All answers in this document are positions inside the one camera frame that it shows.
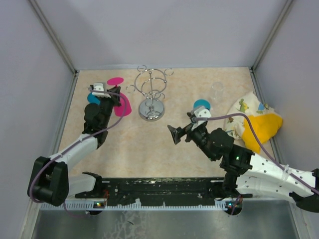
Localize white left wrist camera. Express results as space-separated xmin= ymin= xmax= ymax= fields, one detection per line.
xmin=89 ymin=83 xmax=106 ymax=97

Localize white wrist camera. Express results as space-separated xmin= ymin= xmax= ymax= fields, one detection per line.
xmin=89 ymin=83 xmax=106 ymax=97
xmin=189 ymin=106 xmax=211 ymax=131

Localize chrome wine glass rack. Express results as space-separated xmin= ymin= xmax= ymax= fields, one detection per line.
xmin=125 ymin=65 xmax=174 ymax=121

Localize blue wine glass front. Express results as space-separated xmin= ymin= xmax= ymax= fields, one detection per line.
xmin=193 ymin=99 xmax=211 ymax=110

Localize clear wine glass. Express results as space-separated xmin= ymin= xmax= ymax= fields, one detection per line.
xmin=211 ymin=82 xmax=224 ymax=101

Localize blue wine glass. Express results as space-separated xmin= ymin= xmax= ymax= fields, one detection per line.
xmin=193 ymin=99 xmax=211 ymax=110
xmin=87 ymin=93 xmax=100 ymax=105

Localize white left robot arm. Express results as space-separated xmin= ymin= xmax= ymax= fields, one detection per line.
xmin=27 ymin=83 xmax=127 ymax=206

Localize pink plastic wine glass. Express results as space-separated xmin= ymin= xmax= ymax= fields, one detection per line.
xmin=107 ymin=77 xmax=132 ymax=117

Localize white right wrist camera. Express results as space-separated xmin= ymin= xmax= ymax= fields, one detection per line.
xmin=189 ymin=106 xmax=211 ymax=131

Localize dinosaur print yellow cloth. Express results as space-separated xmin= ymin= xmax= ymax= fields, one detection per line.
xmin=224 ymin=92 xmax=283 ymax=153

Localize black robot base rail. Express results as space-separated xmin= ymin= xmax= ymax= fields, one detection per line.
xmin=39 ymin=177 xmax=252 ymax=215

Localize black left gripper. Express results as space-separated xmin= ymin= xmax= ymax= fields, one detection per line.
xmin=99 ymin=86 xmax=122 ymax=128

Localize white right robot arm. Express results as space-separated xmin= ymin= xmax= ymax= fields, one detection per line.
xmin=167 ymin=123 xmax=319 ymax=213

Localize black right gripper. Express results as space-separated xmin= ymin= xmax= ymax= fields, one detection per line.
xmin=167 ymin=122 xmax=217 ymax=162

